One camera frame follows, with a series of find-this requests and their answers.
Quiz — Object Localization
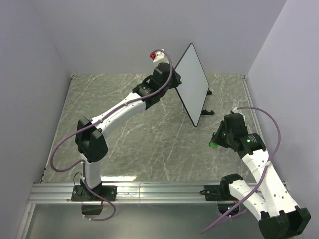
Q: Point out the black framed whiteboard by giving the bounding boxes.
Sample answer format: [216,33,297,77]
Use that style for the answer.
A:
[175,43,209,127]

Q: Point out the green whiteboard eraser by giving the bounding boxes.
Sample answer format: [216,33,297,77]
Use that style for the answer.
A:
[209,141,218,149]

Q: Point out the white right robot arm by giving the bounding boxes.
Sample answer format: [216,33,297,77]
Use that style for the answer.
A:
[211,113,311,239]

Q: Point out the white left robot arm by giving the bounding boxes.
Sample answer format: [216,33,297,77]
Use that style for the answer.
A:
[75,63,181,200]

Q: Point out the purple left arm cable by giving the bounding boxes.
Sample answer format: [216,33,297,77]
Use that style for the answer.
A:
[51,48,174,222]

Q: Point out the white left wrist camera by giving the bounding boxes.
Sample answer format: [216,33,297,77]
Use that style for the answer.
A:
[149,49,169,67]

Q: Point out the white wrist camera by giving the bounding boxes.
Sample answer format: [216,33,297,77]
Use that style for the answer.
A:
[149,49,169,67]
[230,107,246,121]

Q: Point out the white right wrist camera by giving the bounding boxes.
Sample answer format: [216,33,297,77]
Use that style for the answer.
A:
[230,107,246,121]

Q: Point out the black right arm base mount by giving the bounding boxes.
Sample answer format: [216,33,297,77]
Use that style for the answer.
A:
[199,184,238,214]

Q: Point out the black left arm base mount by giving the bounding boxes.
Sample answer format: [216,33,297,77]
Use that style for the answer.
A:
[71,179,117,217]

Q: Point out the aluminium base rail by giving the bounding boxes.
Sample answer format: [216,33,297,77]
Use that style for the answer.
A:
[14,181,287,239]

